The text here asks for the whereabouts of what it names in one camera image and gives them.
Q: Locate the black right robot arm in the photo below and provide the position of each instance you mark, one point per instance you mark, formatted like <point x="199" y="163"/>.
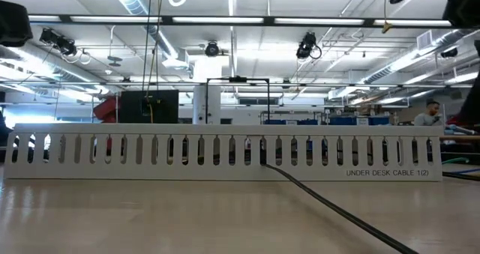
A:
<point x="473" y="104"/>

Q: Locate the small black ceiling speaker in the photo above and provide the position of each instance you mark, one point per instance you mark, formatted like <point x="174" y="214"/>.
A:
<point x="449" y="52"/>

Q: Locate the white air vent grille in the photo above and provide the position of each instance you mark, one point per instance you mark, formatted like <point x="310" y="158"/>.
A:
<point x="423" y="39"/>

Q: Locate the yellow hanging tag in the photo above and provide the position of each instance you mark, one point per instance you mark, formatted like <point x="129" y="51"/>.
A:
<point x="386" y="26"/>

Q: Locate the person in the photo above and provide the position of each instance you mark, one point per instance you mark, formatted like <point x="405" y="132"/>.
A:
<point x="427" y="119"/>

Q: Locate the light blue padded bar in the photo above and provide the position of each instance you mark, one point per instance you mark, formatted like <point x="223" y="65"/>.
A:
<point x="457" y="129"/>

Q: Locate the red stacked chairs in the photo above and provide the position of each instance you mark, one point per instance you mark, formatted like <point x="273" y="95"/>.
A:
<point x="107" y="109"/>

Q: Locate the wooden workbench top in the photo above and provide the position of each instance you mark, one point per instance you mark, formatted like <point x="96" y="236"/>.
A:
<point x="461" y="138"/>

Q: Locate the blue storage bin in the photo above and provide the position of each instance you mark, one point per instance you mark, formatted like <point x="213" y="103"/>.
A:
<point x="378" y="121"/>
<point x="275" y="122"/>

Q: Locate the black monitor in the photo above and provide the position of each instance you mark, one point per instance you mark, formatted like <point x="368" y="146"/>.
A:
<point x="150" y="108"/>

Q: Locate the black ceiling camera rig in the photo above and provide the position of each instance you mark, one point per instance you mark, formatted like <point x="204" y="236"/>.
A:
<point x="56" y="40"/>

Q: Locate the black LED light rail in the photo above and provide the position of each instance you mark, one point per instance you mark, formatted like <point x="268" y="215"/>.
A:
<point x="268" y="20"/>

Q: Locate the round black camera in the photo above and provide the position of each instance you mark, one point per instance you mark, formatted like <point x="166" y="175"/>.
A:
<point x="212" y="48"/>

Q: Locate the thin black stand frame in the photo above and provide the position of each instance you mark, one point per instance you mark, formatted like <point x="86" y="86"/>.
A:
<point x="238" y="79"/>

